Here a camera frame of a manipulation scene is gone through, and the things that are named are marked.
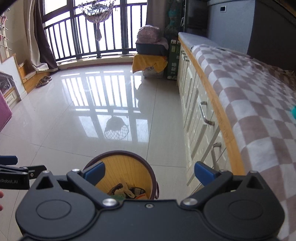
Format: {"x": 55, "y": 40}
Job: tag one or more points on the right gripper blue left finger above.
{"x": 84, "y": 182}

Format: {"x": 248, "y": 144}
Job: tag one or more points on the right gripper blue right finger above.
{"x": 214, "y": 182}

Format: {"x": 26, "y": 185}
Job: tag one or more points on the trash pile in bin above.
{"x": 122, "y": 192}

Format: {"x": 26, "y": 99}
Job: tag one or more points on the yellow bamboo trash bin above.
{"x": 128, "y": 167}

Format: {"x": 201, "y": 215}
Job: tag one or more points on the white carved cabinet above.
{"x": 208, "y": 134}

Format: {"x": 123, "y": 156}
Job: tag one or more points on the purple furniture panel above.
{"x": 5, "y": 112}

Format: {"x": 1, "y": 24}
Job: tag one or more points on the brown white checkered cloth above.
{"x": 258, "y": 100}

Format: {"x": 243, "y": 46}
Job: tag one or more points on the wooden step shelf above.
{"x": 28, "y": 76}

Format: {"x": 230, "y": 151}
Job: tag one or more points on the pair of brown shoes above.
{"x": 44, "y": 81}

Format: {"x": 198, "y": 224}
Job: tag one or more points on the green cardboard box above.
{"x": 173, "y": 60}

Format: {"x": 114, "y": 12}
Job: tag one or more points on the yellow cloth covered stool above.
{"x": 151, "y": 66}

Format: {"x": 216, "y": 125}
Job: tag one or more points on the brown left curtain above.
{"x": 40, "y": 54}

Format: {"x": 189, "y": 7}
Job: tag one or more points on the grey cushion pad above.
{"x": 191, "y": 40}

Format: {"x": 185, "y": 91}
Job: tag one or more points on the black balcony railing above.
{"x": 72, "y": 37}

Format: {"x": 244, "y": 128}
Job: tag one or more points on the grey storage box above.
{"x": 230, "y": 24}

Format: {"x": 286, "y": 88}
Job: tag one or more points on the hanging net basket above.
{"x": 97, "y": 12}

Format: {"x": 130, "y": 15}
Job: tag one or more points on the black drawer tower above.
{"x": 196, "y": 17}

